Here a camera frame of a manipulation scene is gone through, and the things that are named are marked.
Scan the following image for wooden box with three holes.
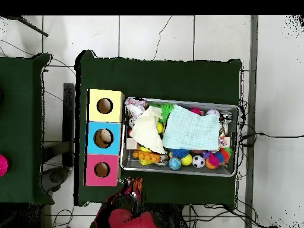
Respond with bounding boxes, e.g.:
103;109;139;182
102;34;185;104
84;88;125;188

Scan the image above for shallow clear mesh bin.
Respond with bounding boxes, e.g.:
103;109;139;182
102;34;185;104
121;97;240;178

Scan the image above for green covered side table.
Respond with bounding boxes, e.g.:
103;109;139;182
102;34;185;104
0;53;52;206

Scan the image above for cream yellow muslin cloth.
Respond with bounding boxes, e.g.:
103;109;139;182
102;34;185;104
130;105;167;155

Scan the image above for black upright panel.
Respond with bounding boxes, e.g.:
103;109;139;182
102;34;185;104
61;83;76;167

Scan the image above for dark green table cloth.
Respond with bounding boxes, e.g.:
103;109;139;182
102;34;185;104
74;49;243;207

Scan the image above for pink round object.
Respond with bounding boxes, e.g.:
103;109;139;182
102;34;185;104
0;154;9;178

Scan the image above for orange toy building blocks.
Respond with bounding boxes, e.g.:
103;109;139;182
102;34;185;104
132;149;161;165

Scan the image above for green spiky ball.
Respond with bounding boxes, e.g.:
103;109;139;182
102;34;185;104
160;103;176;124

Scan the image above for pink spiky ball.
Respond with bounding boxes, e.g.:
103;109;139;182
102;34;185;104
207;154;221;168

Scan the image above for colourful printed packet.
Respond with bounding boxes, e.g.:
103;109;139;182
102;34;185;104
124;98;148;119

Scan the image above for blue globe ball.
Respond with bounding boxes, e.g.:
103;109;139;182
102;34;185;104
168;157;182;171

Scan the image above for black and white soccer ball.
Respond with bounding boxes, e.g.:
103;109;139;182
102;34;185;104
192;155;206;169

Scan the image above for black rod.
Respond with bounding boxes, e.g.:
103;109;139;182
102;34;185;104
0;15;49;37

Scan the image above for grey stand base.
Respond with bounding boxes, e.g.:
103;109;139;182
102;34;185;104
42;141;72;193

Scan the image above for mint green muslin cloth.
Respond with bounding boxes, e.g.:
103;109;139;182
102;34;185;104
162;104;222;152

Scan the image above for white baseball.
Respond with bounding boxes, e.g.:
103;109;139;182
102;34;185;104
205;109;221;118

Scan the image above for black cable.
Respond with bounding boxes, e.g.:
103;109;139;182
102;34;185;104
239;132;304;144

